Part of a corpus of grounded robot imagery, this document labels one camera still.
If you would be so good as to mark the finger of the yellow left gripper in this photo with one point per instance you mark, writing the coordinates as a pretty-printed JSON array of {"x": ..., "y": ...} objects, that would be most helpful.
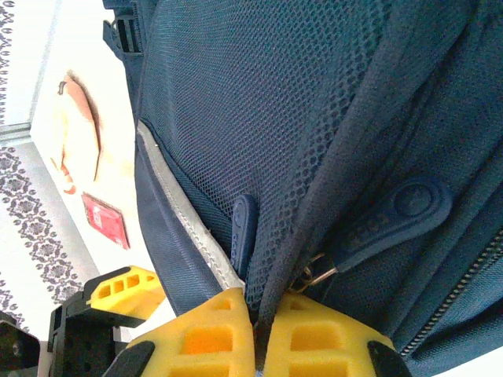
[{"x": 129, "y": 294}]

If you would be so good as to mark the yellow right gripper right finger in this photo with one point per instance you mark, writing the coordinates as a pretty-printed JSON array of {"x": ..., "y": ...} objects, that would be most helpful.
[{"x": 314, "y": 341}]

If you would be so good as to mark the red card packet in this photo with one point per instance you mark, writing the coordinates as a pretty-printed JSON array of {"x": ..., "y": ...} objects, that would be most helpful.
[{"x": 104, "y": 220}]

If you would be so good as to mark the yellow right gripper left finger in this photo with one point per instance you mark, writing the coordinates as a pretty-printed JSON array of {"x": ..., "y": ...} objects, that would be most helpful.
[{"x": 204, "y": 341}]

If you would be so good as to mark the aluminium frame post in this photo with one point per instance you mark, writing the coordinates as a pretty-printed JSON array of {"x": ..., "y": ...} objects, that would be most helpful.
[{"x": 43, "y": 70}]

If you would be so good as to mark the navy blue backpack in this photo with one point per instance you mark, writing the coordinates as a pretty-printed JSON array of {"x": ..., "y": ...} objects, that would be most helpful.
[{"x": 275, "y": 118}]

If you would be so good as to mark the pink striped pencil case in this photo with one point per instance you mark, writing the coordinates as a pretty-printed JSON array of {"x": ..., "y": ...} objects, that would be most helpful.
[{"x": 78, "y": 129}]

